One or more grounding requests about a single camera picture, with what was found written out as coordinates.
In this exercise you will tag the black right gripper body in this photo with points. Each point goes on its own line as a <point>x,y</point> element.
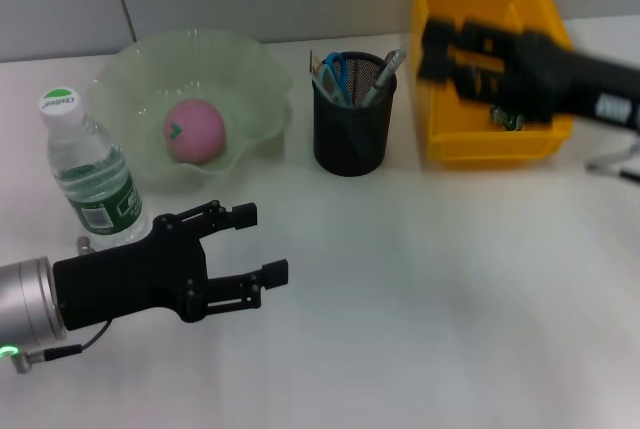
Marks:
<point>565,74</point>

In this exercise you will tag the transparent plastic ruler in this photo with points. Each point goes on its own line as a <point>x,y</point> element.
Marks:
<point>316,66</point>

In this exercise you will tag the blue scissors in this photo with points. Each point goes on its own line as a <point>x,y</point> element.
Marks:
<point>337,74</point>

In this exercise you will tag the grey silver pen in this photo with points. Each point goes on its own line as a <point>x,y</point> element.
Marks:
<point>385,74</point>

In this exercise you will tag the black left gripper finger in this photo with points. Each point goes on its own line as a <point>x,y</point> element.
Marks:
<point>275,274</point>
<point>245,215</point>

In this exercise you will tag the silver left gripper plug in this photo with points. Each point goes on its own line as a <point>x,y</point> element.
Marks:
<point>85,243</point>

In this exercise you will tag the yellow plastic bin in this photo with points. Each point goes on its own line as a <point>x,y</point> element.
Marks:
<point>465,149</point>

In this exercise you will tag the translucent green wavy fruit plate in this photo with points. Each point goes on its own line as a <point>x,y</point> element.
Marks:
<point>240,79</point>

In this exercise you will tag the pink toy peach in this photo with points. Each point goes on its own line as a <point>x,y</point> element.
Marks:
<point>197,134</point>

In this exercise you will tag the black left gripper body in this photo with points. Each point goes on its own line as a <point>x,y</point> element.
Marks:
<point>135,279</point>

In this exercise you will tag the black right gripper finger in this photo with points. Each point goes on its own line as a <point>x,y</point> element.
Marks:
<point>440,66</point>
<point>450,34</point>

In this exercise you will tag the clear water bottle green label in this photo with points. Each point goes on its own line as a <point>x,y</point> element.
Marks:
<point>95,189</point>

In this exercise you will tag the black mesh pen holder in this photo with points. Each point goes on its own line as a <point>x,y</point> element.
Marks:
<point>350,149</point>

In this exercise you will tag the green plastic wrapper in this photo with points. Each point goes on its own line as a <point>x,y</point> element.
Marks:
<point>507,119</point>

